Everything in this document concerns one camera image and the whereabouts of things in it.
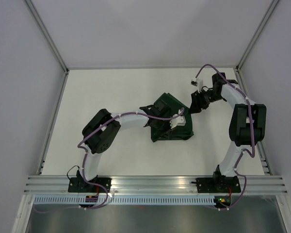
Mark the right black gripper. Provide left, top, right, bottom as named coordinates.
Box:
left=188, top=88, right=223, bottom=115

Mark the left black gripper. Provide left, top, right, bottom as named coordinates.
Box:
left=154, top=117, right=176, bottom=140

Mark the dark green cloth napkin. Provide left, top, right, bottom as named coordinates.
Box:
left=151, top=93, right=194, bottom=142

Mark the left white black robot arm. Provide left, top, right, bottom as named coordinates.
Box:
left=68, top=105, right=184, bottom=193

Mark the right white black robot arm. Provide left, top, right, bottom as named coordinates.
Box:
left=189, top=72, right=267, bottom=193

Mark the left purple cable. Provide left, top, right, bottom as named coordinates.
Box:
left=33, top=108, right=186, bottom=214

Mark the purple cable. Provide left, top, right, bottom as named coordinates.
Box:
left=195, top=64, right=256, bottom=212
left=33, top=108, right=186, bottom=214

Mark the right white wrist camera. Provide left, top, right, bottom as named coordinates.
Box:
left=191, top=77, right=204, bottom=89

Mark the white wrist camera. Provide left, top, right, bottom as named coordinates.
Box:
left=191, top=77, right=204, bottom=89
left=170, top=115, right=186, bottom=129

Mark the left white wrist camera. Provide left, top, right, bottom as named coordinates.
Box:
left=170, top=115, right=186, bottom=129

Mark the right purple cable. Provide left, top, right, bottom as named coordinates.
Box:
left=195, top=64, right=256, bottom=212

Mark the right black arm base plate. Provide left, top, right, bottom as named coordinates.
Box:
left=192, top=176, right=241, bottom=193

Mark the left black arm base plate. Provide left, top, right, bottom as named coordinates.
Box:
left=68, top=177, right=112, bottom=193

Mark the right aluminium frame post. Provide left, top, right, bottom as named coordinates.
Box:
left=235, top=0, right=281, bottom=72

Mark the aluminium frame post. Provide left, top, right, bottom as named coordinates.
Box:
left=235, top=0, right=281, bottom=72
left=22, top=0, right=69, bottom=73

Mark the aluminium mounting rail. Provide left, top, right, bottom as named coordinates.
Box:
left=23, top=175, right=288, bottom=196

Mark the left aluminium frame post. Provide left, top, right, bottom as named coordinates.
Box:
left=22, top=0, right=69, bottom=73

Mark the white slotted cable duct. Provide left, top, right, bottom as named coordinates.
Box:
left=34, top=195, right=215, bottom=205

